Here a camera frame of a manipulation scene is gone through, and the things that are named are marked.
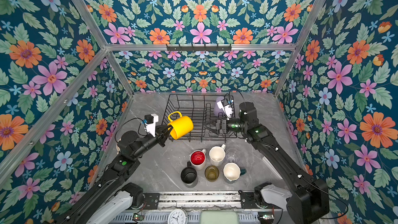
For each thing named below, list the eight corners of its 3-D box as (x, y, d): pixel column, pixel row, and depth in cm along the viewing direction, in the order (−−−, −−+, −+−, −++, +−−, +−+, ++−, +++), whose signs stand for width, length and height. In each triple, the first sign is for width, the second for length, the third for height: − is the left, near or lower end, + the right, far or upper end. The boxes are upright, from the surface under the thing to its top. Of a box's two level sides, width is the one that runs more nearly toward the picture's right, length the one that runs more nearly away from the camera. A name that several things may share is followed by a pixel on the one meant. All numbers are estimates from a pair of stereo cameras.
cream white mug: (209, 168, 85) (209, 161, 77) (209, 151, 91) (209, 144, 83) (225, 168, 85) (226, 161, 77) (224, 151, 91) (225, 143, 83)
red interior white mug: (190, 170, 85) (189, 165, 79) (192, 154, 91) (190, 148, 85) (205, 170, 85) (205, 165, 79) (206, 154, 91) (205, 148, 85)
